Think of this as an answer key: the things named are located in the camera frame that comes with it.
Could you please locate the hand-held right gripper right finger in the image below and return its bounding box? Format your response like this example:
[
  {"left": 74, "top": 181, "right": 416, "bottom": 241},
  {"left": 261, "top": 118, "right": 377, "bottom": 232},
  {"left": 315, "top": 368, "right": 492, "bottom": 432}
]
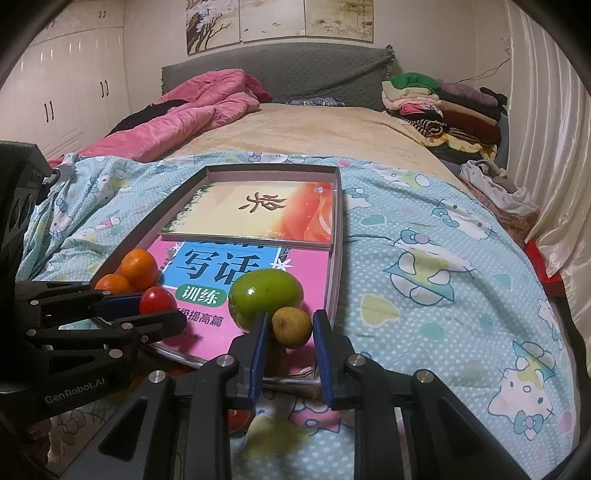
[{"left": 313, "top": 309, "right": 532, "bottom": 480}]

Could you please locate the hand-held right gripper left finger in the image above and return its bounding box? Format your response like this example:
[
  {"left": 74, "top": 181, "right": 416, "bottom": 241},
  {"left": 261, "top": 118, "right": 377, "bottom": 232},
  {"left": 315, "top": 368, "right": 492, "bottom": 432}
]
[{"left": 60, "top": 313, "right": 269, "bottom": 480}]

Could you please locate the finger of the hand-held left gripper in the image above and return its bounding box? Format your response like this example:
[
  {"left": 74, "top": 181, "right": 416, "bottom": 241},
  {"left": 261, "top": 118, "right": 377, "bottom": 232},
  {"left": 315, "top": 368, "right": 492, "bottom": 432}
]
[
  {"left": 16, "top": 282, "right": 143, "bottom": 326},
  {"left": 32, "top": 310, "right": 186, "bottom": 352}
]

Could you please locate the orange mandarin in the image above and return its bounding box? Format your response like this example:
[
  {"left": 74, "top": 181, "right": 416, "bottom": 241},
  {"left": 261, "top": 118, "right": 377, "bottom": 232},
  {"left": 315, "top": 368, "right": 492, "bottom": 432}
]
[
  {"left": 121, "top": 248, "right": 160, "bottom": 291},
  {"left": 95, "top": 274, "right": 132, "bottom": 295}
]

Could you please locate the red cherry tomato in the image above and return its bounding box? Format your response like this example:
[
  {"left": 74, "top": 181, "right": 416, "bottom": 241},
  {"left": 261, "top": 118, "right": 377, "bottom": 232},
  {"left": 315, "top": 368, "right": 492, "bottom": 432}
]
[
  {"left": 228, "top": 408, "right": 252, "bottom": 433},
  {"left": 139, "top": 286, "right": 178, "bottom": 315}
]

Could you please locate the small brown fruit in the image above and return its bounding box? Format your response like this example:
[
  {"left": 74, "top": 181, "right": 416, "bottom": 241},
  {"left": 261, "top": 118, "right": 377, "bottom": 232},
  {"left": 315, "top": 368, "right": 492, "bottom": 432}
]
[{"left": 271, "top": 307, "right": 312, "bottom": 349}]

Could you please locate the green round fruit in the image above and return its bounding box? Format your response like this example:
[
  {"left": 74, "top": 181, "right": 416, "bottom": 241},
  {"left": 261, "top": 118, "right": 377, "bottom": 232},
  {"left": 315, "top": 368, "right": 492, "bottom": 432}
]
[{"left": 228, "top": 270, "right": 304, "bottom": 329}]

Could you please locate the shallow grey cardboard box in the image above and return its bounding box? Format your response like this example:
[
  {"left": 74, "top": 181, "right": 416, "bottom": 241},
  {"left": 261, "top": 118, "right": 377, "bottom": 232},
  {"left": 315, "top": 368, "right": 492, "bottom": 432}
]
[{"left": 90, "top": 164, "right": 343, "bottom": 384}]

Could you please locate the pink workbook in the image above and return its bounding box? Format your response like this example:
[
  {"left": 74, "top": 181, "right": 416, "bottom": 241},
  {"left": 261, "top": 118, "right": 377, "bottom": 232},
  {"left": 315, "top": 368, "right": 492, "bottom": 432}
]
[{"left": 143, "top": 237, "right": 333, "bottom": 365}]

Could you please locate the floral cover book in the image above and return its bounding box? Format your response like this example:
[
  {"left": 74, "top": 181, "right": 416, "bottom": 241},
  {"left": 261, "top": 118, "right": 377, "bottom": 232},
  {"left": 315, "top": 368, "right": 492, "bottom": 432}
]
[{"left": 159, "top": 181, "right": 335, "bottom": 250}]

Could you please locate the blue cartoon printed blanket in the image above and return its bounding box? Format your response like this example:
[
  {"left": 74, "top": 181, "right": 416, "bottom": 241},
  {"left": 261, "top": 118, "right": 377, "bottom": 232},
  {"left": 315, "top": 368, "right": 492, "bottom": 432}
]
[{"left": 18, "top": 150, "right": 583, "bottom": 480}]

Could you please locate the black garment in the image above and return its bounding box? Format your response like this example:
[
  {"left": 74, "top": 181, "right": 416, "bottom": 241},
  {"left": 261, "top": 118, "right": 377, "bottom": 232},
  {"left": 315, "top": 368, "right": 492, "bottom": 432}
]
[{"left": 106, "top": 99, "right": 190, "bottom": 137}]

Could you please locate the pink quilt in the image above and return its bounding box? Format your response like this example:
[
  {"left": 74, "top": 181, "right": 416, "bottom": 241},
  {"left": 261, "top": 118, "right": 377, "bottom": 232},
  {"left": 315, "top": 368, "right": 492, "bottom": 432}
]
[{"left": 46, "top": 68, "right": 274, "bottom": 169}]

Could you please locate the white wardrobe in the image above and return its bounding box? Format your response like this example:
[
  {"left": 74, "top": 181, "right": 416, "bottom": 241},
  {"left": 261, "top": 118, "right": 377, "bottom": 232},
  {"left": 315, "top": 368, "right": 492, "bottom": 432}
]
[{"left": 0, "top": 0, "right": 127, "bottom": 160}]

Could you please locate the beige bed sheet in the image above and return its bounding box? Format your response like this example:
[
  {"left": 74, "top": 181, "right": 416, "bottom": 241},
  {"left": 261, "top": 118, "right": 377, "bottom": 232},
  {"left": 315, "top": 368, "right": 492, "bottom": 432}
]
[{"left": 171, "top": 102, "right": 462, "bottom": 185}]

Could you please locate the pink patterned cloth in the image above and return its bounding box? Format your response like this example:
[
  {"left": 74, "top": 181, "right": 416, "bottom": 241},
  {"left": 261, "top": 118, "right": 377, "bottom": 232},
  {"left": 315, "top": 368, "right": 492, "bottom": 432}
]
[{"left": 471, "top": 185, "right": 541, "bottom": 245}]

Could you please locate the red object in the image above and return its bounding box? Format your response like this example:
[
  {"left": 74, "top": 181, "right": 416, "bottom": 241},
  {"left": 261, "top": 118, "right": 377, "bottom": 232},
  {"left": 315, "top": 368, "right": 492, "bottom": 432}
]
[{"left": 524, "top": 240, "right": 566, "bottom": 282}]

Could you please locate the white crumpled cloth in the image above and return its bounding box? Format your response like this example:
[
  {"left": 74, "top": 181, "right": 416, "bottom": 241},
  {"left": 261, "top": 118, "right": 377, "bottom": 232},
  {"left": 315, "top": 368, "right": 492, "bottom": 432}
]
[{"left": 459, "top": 159, "right": 539, "bottom": 215}]

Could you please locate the dark patterned pillow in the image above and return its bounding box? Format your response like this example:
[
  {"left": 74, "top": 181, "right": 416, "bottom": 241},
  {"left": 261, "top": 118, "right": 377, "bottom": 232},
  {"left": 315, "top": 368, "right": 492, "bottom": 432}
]
[{"left": 285, "top": 96, "right": 347, "bottom": 108}]

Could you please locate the stack of folded clothes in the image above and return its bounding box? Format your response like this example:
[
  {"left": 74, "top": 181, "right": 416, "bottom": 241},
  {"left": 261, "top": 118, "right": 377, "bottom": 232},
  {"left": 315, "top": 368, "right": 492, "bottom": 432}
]
[{"left": 381, "top": 71, "right": 509, "bottom": 160}]

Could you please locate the grey quilted headboard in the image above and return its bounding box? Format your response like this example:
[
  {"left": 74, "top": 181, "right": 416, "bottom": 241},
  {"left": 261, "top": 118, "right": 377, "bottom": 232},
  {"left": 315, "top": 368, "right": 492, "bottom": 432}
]
[{"left": 161, "top": 41, "right": 397, "bottom": 112}]

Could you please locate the blossom branch painting panel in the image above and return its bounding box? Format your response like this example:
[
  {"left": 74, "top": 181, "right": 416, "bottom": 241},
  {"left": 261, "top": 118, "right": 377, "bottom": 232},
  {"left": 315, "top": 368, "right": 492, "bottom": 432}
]
[{"left": 186, "top": 0, "right": 241, "bottom": 54}]

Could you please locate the cream satin curtain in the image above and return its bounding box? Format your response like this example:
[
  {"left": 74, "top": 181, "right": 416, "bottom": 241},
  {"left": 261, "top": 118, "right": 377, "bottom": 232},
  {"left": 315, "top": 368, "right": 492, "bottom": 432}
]
[{"left": 505, "top": 0, "right": 591, "bottom": 333}]

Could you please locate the fish pond painting panel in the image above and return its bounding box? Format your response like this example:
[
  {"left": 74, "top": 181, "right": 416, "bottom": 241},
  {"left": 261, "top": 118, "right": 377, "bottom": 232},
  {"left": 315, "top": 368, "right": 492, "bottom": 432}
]
[{"left": 240, "top": 0, "right": 305, "bottom": 44}]

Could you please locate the pale landscape painting panel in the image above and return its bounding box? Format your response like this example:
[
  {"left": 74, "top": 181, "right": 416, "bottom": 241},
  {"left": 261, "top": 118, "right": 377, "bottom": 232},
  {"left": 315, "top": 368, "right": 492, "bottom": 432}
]
[{"left": 305, "top": 0, "right": 377, "bottom": 42}]

